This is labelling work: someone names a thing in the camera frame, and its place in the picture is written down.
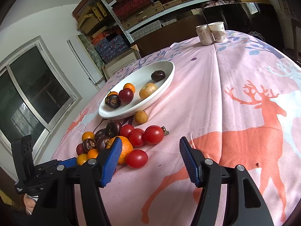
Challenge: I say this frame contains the stack of woven patterned boxes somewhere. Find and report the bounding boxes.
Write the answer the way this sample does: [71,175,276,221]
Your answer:
[97,0,212,30]

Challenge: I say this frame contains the person's left hand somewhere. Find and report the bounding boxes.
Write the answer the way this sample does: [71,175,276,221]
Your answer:
[24,194,38,216]

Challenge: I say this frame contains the small yellow tangerine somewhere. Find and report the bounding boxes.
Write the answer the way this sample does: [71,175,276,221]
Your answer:
[76,154,89,166]

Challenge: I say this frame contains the dark wooden chair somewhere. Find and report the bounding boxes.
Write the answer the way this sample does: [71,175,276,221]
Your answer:
[282,18,301,66]

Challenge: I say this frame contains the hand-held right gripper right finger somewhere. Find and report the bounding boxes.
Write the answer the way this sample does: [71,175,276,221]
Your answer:
[179,137,274,226]

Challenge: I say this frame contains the white paper cup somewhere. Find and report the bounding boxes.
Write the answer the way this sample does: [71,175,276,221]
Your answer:
[207,22,227,43]

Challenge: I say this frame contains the pink deer print tablecloth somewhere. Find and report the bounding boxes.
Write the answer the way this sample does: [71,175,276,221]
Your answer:
[50,29,301,226]

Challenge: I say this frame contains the metal shelf rack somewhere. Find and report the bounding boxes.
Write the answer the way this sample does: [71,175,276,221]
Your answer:
[94,0,271,45]

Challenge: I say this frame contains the tan longan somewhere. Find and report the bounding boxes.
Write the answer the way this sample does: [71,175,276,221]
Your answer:
[134,111,148,125]

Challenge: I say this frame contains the pink folded cloth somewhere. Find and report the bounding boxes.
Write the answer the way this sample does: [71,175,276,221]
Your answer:
[202,0,236,7]

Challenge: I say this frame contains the stack of grey patterned boxes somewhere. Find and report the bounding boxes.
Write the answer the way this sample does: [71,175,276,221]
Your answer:
[130,19,177,40]

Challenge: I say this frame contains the sliding window with grey frame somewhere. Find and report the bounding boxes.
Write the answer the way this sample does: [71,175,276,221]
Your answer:
[0,36,81,151]

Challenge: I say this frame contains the red cherry tomato with stem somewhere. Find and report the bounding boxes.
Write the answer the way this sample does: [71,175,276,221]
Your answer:
[143,125,170,145]

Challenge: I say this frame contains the white board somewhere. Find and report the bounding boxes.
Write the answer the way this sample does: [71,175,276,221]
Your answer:
[67,38,105,85]

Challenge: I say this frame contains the stack of blue floral boxes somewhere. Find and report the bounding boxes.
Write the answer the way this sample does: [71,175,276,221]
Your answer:
[92,29,130,64]

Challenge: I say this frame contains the white oval plate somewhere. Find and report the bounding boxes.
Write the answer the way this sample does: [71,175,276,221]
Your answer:
[98,61,176,120]

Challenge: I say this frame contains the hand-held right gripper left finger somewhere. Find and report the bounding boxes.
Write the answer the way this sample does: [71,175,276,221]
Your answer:
[35,137,123,226]

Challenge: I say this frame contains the stack of brown cardboard boxes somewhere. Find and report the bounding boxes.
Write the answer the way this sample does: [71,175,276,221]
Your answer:
[72,1,109,34]

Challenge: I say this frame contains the black glossy cabinet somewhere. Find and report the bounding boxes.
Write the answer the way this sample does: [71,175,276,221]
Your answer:
[202,3,285,43]

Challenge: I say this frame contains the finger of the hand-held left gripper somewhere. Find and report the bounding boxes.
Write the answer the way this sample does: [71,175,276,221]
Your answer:
[34,157,78,177]

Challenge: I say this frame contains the brown wooden cabinet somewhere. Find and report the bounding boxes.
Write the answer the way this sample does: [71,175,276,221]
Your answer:
[138,21,205,58]

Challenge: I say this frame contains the yellowish tangerine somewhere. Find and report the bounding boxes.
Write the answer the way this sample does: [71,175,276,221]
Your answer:
[139,83,158,100]

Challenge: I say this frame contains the marble pattern board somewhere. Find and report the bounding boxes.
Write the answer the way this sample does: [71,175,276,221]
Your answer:
[77,33,105,72]

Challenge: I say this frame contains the large orange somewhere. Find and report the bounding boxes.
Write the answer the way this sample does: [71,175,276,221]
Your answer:
[106,136,134,165]

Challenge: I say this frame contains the dark water chestnut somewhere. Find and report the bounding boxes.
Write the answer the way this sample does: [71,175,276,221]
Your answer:
[105,94,121,110]
[151,70,166,81]
[94,128,107,140]
[105,121,122,138]
[82,138,97,152]
[96,135,112,151]

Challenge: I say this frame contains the beige framed panel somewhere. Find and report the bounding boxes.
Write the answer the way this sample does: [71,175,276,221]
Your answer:
[102,45,141,80]

